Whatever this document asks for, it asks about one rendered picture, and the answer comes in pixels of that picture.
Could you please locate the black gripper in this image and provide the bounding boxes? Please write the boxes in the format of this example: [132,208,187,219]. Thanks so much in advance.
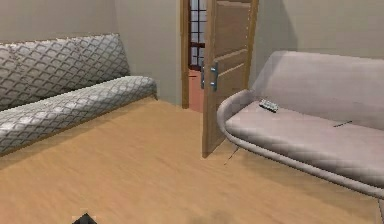
[71,212,98,224]

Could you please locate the grey diamond patterned sofa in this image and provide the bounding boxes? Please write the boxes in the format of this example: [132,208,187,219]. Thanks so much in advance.
[0,32,158,157]

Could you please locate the brown wooden room door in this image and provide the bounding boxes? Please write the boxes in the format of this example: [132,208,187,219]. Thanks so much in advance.
[201,0,260,159]

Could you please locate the grey remote control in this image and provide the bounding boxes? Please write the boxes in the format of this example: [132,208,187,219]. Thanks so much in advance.
[258,98,280,113]

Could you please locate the pale pink sofa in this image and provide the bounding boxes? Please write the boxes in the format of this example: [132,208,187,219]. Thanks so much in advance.
[216,50,384,200]

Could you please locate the grey metal door handle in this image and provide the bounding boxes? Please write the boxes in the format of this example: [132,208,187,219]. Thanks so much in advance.
[209,61,219,92]

